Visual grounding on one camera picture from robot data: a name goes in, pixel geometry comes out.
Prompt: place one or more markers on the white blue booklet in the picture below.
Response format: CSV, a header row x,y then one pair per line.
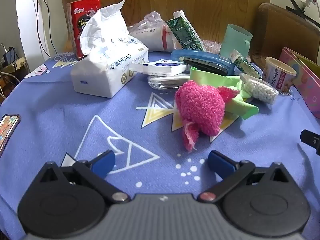
x,y
159,68

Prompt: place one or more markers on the round snack tub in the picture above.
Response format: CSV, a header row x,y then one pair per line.
x,y
278,74

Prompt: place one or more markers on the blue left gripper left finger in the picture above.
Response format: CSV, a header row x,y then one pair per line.
x,y
100,166

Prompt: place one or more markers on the blue patterned tablecloth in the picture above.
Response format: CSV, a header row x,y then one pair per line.
x,y
140,125

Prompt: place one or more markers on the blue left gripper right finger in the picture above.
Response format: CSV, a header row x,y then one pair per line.
x,y
227,168

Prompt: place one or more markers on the black tape cross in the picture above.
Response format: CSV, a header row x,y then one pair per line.
x,y
300,12

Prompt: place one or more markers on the pink macaron biscuit tin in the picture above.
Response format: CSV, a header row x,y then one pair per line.
x,y
307,78

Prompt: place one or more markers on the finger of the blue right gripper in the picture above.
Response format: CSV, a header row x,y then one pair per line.
x,y
311,139

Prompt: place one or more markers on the black glasses case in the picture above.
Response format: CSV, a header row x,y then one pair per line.
x,y
205,66

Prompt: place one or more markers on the brown wooden chair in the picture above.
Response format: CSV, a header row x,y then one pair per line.
x,y
276,28

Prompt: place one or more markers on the small green white carton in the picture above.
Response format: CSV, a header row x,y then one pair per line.
x,y
242,64

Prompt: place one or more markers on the green drink carton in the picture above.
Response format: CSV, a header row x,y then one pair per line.
x,y
184,32

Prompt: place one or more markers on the white tissue pack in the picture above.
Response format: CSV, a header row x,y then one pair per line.
x,y
109,49

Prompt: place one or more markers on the blue plastic case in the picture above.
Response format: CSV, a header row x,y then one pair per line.
x,y
206,56

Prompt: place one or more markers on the smartphone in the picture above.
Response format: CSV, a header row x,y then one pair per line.
x,y
9,122

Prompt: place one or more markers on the bag of white beads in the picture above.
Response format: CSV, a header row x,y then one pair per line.
x,y
258,89

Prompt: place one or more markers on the clear plastic bag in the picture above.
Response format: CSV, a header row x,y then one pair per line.
x,y
154,32

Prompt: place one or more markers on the pink knitted soft toy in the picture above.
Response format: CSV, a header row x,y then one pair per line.
x,y
201,109

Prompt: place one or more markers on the red snack box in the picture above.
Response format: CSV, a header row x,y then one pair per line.
x,y
78,14

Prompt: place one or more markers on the teal plastic cup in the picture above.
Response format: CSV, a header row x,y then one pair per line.
x,y
236,38

